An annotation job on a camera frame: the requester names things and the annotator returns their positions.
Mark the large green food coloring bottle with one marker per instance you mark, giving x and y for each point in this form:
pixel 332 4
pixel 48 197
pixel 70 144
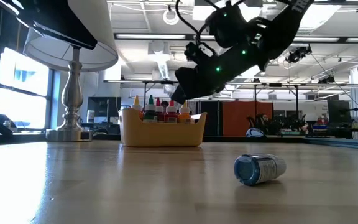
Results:
pixel 150 113

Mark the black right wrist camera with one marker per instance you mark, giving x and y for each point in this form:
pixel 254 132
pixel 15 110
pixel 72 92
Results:
pixel 194 53

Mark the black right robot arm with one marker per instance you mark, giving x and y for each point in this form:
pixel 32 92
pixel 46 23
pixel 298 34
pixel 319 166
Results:
pixel 278 34

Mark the yellow plastic bin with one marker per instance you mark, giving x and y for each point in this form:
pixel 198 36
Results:
pixel 160 133

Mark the blue white ball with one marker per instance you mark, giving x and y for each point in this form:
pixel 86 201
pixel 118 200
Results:
pixel 255 133

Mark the white shade silver table lamp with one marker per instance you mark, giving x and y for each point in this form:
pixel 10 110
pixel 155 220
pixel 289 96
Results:
pixel 71 93

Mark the black metal stand frame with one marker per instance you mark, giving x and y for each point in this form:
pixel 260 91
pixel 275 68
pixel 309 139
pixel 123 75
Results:
pixel 275 84
pixel 154 82

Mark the orange partition panel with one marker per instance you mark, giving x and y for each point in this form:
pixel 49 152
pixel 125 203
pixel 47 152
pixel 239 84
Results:
pixel 235 118

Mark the black rig bar with lights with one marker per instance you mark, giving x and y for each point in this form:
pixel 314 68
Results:
pixel 151 36

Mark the small blue food coloring bottle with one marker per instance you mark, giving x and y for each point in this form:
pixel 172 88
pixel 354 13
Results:
pixel 259 169

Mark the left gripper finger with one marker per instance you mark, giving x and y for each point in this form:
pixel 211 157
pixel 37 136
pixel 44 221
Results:
pixel 70 31

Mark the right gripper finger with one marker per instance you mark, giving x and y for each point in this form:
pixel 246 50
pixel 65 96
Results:
pixel 186 84

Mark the black monitor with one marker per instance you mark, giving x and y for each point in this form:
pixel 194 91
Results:
pixel 337 112
pixel 104 109

